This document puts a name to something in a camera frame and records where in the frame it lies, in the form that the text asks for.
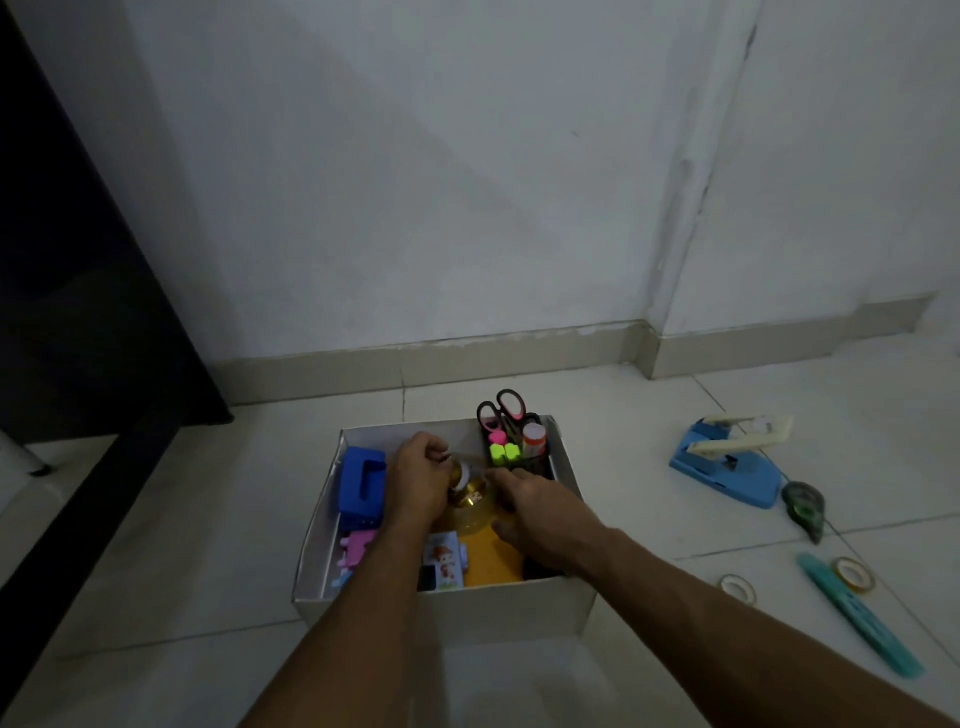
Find person's left hand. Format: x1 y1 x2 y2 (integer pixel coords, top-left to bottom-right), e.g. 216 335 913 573
382 432 456 531

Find person's right hand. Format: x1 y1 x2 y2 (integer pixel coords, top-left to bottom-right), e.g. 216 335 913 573
487 468 625 583

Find person's left forearm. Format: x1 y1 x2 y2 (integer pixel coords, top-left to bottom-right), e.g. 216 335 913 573
241 521 432 728

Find person's right forearm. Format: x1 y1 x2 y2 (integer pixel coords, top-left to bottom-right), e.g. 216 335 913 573
581 528 960 728

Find yellow sticky note pad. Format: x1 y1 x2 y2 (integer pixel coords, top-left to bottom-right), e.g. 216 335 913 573
457 523 526 589

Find gold round tape roll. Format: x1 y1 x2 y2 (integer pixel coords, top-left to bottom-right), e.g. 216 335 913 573
448 480 499 528

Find black mesh pen holder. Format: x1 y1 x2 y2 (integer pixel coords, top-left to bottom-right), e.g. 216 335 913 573
478 414 557 483

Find cartoon printed card pack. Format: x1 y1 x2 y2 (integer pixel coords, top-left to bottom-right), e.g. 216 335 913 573
422 531 471 594

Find white cardboard box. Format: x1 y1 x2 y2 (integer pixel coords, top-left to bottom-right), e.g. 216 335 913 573
292 416 599 648

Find blue hole punch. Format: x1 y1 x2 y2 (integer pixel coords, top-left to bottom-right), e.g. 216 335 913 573
336 447 389 527

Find pink plastic clip toy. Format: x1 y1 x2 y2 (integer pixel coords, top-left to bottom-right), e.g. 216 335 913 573
339 529 381 576

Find blue cream two-hole punch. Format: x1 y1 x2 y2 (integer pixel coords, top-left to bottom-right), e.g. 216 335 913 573
669 414 795 511

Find dark green correction tape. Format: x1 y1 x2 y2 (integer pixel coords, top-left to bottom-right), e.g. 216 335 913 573
781 481 828 546

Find yellowish tape roll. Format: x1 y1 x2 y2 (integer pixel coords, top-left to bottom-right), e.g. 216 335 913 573
831 557 878 596

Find teal pen case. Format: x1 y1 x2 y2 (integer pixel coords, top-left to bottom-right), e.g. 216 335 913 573
797 553 926 681

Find dark wooden furniture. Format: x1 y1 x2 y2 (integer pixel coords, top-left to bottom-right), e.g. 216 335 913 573
0 0 236 708

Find pink black handled scissors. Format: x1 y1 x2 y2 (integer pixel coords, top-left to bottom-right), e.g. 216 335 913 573
477 389 528 445

